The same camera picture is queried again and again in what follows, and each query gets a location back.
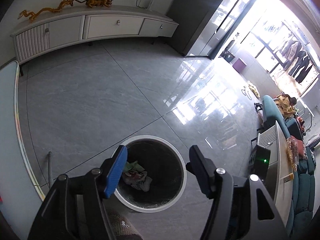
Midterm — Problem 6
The green paper piece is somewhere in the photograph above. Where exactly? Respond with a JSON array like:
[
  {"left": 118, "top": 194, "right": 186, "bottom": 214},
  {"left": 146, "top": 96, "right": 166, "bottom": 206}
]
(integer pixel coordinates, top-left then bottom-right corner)
[{"left": 123, "top": 161, "right": 144, "bottom": 173}]

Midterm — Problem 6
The white round trash bin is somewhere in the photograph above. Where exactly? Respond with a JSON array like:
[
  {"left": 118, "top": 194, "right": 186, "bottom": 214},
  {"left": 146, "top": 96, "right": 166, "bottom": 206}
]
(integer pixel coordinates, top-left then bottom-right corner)
[{"left": 114, "top": 135, "right": 187, "bottom": 213}]

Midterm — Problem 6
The white side cabinet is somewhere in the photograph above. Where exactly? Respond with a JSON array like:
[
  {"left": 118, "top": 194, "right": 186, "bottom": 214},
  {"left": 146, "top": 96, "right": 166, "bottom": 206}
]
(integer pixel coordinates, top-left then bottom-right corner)
[{"left": 257, "top": 122, "right": 293, "bottom": 225}]

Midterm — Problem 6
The teal sofa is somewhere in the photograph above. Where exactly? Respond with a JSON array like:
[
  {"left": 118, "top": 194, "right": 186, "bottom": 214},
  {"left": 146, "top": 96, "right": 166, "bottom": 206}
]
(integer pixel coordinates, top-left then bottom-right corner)
[{"left": 262, "top": 95, "right": 315, "bottom": 239}]

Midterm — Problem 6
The purple box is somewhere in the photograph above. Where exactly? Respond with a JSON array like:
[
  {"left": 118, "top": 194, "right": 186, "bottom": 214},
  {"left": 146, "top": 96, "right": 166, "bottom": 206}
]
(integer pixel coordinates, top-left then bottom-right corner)
[{"left": 233, "top": 58, "right": 247, "bottom": 73}]

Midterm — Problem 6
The grey refrigerator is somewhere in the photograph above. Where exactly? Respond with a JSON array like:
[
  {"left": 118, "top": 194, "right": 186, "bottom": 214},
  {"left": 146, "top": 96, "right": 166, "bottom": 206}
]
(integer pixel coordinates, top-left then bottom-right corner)
[{"left": 167, "top": 0, "right": 250, "bottom": 56}]

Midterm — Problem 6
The white tv cabinet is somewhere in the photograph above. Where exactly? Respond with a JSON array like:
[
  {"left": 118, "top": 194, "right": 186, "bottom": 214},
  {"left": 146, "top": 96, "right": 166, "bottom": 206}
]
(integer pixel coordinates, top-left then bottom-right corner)
[{"left": 11, "top": 5, "right": 178, "bottom": 64}]

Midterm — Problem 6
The white power strip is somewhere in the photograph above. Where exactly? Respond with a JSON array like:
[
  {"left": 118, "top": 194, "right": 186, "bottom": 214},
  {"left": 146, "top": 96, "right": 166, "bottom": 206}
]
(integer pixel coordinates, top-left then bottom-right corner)
[{"left": 148, "top": 0, "right": 154, "bottom": 11}]

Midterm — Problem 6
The golden tiger figurine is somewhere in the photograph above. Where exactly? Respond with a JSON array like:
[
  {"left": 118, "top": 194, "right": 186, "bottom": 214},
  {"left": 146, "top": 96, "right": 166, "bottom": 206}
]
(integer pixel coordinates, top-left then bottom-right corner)
[{"left": 73, "top": 0, "right": 113, "bottom": 8}]

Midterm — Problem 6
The golden dragon figurine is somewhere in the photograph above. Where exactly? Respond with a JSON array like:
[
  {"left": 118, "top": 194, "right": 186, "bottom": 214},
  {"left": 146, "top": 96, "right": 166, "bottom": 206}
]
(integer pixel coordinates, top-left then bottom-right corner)
[{"left": 17, "top": 0, "right": 73, "bottom": 22}]

